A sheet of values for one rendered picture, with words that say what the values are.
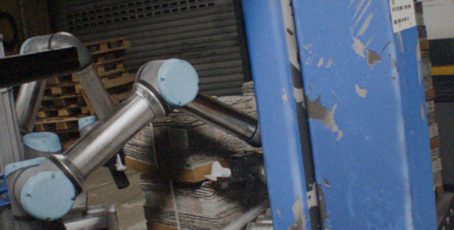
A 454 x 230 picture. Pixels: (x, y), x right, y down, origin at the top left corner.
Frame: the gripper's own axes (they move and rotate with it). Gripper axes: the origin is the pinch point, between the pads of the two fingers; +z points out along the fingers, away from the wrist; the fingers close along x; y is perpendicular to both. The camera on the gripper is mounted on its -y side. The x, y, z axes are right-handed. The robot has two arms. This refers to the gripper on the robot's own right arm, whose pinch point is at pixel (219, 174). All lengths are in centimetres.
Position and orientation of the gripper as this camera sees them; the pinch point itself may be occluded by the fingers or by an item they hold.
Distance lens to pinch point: 220.0
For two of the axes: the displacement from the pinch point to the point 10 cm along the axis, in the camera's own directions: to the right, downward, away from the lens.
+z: -6.9, 0.1, 7.2
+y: -1.3, -9.8, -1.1
